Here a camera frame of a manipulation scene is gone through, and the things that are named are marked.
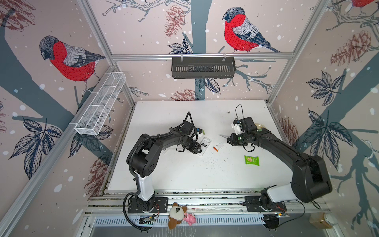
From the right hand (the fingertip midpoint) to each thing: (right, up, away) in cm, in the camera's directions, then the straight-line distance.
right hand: (228, 141), depth 87 cm
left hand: (-19, -5, +4) cm, 20 cm away
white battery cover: (-4, -4, +8) cm, 10 cm away
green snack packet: (+13, -11, 0) cm, 17 cm away
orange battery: (-6, -7, +6) cm, 11 cm away
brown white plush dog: (-29, -31, -19) cm, 47 cm away
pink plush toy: (-22, -32, -20) cm, 44 cm away
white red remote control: (-14, -3, +8) cm, 16 cm away
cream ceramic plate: (+26, +8, +16) cm, 32 cm away
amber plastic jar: (+35, -29, -25) cm, 52 cm away
